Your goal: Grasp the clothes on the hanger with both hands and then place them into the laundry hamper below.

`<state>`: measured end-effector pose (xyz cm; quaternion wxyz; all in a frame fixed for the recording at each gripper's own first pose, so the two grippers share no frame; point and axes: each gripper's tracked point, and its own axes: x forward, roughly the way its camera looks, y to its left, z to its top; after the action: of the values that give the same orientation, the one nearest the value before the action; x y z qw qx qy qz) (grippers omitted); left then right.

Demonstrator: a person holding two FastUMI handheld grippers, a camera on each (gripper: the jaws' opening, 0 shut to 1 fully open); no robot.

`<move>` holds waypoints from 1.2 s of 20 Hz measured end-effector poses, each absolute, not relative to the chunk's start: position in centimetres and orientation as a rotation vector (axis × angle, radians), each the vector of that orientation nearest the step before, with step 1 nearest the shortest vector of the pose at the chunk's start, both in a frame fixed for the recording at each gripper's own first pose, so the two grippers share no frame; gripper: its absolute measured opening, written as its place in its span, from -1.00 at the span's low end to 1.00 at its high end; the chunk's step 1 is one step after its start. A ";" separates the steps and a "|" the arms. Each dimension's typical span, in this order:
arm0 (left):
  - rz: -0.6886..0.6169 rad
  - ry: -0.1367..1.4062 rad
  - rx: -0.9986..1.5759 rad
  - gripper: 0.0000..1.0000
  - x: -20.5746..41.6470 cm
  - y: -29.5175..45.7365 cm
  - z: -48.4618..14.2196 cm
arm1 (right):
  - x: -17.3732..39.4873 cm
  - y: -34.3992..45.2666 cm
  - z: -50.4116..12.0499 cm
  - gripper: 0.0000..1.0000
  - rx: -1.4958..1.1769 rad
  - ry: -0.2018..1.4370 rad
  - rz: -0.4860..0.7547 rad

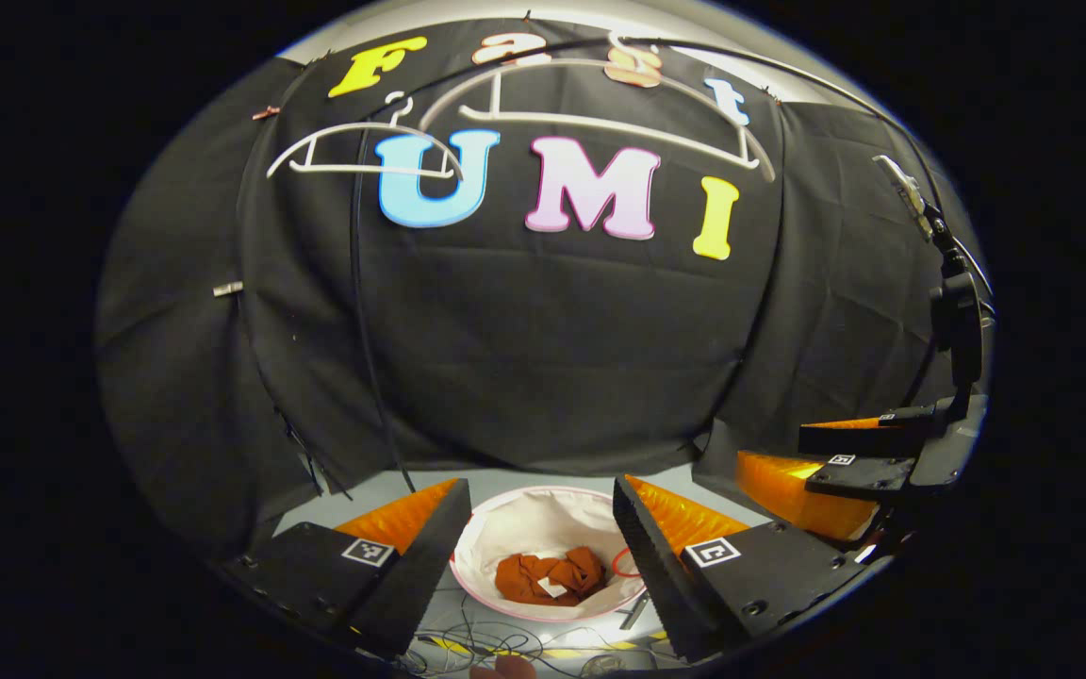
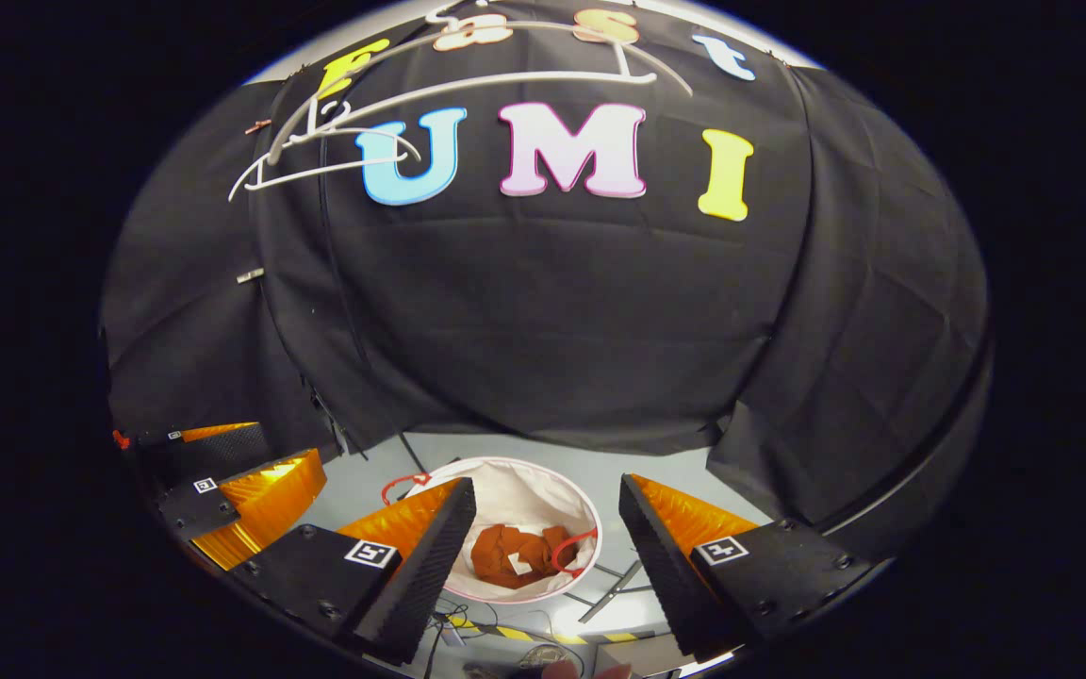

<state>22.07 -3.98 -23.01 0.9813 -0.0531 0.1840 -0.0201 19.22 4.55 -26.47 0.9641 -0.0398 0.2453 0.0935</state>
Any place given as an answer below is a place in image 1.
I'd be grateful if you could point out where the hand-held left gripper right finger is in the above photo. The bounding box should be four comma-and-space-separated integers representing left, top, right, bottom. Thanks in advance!
611, 474, 869, 664

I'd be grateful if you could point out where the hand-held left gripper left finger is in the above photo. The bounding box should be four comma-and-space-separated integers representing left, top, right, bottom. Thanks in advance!
222, 478, 473, 658

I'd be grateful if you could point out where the orange corduroy jacket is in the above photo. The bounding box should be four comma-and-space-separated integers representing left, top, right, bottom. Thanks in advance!
494, 545, 608, 607

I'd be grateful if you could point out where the white pink-rimmed laundry hamper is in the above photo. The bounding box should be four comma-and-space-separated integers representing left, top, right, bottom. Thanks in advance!
451, 486, 652, 623

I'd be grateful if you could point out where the white plastic hanger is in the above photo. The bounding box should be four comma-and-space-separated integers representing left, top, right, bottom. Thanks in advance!
419, 58, 778, 182
266, 91, 465, 182

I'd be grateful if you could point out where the tangle of black cables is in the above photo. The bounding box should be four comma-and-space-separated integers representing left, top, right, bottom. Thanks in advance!
402, 604, 666, 675

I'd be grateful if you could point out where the black clothes rail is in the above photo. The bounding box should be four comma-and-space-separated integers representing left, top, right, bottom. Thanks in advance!
347, 36, 945, 496

